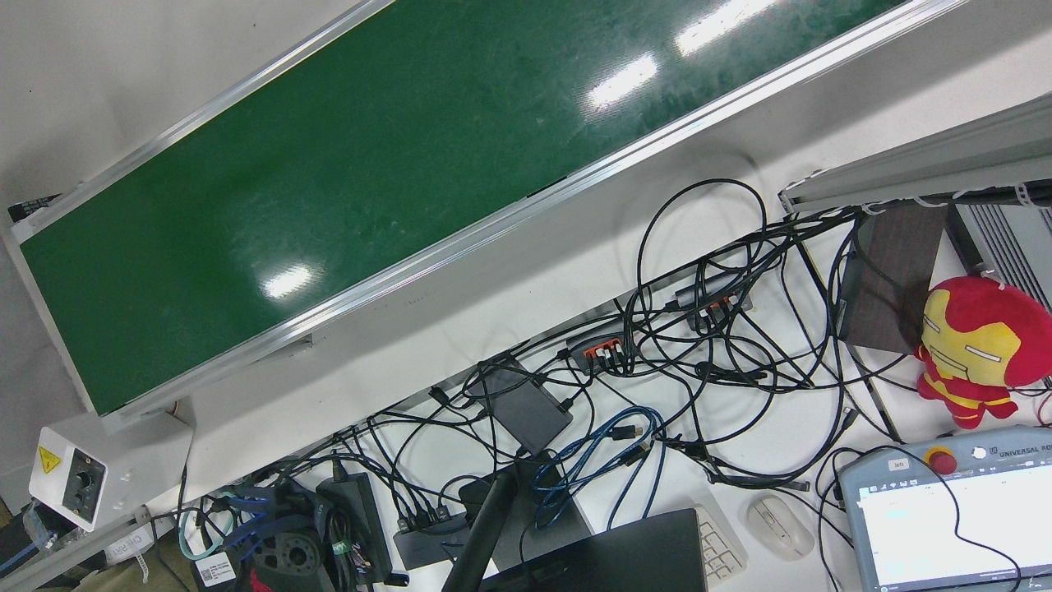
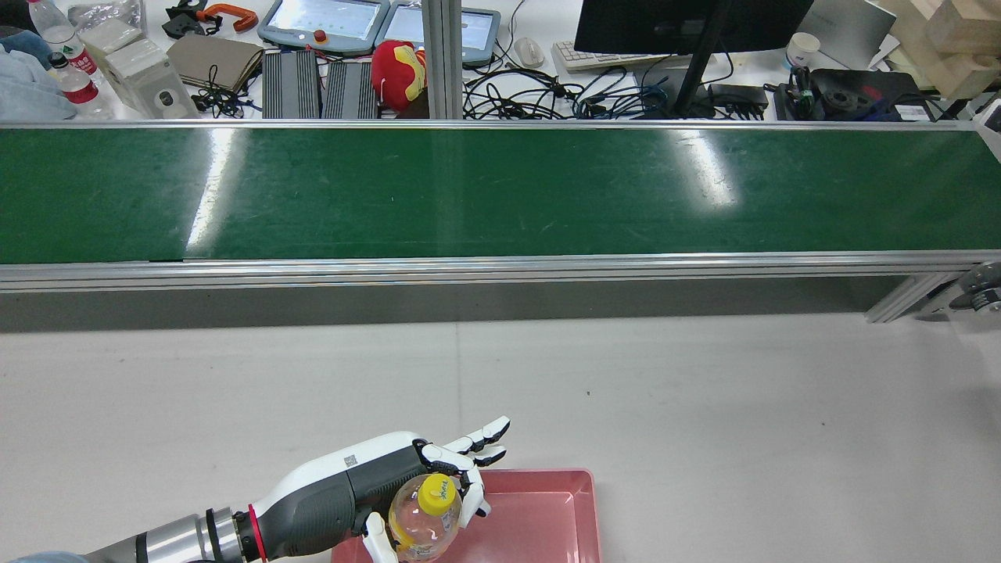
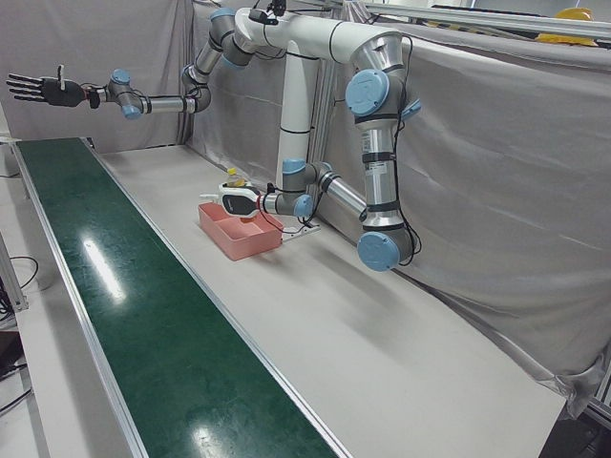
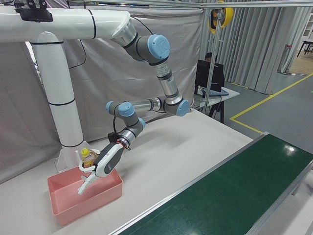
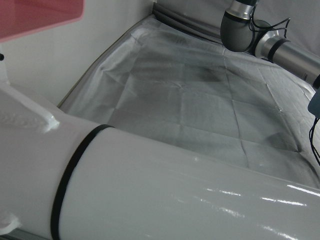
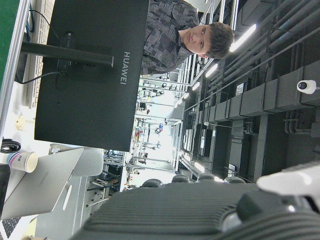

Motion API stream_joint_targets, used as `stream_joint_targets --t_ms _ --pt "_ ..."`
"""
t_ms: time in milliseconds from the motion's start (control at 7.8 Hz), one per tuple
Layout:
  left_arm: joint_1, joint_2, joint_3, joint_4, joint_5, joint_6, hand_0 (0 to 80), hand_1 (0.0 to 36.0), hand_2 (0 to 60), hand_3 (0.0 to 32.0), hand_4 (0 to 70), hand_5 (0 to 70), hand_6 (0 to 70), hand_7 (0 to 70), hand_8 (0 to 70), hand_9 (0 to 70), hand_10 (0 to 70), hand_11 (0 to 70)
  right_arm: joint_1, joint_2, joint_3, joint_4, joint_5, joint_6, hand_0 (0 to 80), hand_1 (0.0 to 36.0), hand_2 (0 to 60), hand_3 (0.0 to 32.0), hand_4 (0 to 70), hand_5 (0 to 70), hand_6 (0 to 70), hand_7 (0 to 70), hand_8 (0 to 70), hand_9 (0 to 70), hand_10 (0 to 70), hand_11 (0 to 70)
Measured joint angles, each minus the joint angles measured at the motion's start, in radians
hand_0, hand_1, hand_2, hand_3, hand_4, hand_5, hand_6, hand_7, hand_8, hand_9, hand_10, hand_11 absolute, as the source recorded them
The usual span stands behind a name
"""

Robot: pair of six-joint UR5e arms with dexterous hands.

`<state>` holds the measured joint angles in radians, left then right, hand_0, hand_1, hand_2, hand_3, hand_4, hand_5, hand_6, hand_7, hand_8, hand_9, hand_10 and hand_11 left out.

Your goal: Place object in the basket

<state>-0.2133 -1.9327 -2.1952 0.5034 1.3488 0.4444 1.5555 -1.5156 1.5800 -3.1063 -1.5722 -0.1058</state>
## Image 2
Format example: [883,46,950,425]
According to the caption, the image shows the tangled black blue cables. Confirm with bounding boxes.
[463,66,689,120]

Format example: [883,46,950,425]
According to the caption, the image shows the clear water bottle red label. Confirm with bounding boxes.
[47,52,115,120]
[27,0,99,76]

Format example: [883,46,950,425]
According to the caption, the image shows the green conveyor belt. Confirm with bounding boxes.
[0,119,1001,323]

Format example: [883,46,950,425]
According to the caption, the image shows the blue cloth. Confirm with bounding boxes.
[0,27,79,122]

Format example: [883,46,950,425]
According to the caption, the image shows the brown folder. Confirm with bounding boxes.
[167,34,264,95]

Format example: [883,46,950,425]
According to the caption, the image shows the grey teach pendant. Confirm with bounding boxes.
[375,2,502,68]
[257,0,390,56]

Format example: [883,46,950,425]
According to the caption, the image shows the black ribbed power unit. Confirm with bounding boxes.
[262,50,322,120]
[322,60,382,120]

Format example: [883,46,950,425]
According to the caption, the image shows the small white box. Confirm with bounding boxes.
[78,17,145,57]

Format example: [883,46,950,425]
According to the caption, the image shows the black desk monitor with stand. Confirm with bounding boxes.
[573,0,815,118]

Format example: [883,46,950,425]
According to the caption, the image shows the large white box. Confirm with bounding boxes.
[104,39,200,120]

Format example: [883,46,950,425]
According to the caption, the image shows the white paper cup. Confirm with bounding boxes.
[784,32,822,70]

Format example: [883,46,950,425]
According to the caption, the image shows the light wooden blocks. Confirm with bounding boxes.
[880,0,1001,101]

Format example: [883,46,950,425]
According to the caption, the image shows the clear plastic bag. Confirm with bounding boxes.
[66,0,148,32]

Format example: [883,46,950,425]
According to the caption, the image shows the black equipment case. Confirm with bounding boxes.
[809,68,933,122]

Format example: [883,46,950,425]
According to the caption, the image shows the yellow cap juice bottle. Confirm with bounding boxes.
[389,473,462,562]

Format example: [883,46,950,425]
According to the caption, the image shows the black cable bundle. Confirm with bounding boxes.
[190,66,263,119]

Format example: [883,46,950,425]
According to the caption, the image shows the red yellow plush toy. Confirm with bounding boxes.
[371,41,429,113]

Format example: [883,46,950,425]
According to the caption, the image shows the white keyboard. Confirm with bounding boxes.
[551,41,693,74]

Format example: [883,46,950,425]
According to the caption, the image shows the pink plastic basket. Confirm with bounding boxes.
[332,469,601,563]

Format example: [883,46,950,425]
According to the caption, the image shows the silver laptop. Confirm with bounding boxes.
[796,0,899,71]

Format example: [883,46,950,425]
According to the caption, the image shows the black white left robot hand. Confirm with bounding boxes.
[250,417,511,563]

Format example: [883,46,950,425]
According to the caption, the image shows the aluminium post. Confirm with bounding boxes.
[422,0,464,120]

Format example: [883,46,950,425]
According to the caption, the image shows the orange clamp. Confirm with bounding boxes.
[196,3,259,33]

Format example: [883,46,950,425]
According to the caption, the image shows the black tool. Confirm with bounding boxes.
[162,0,208,40]

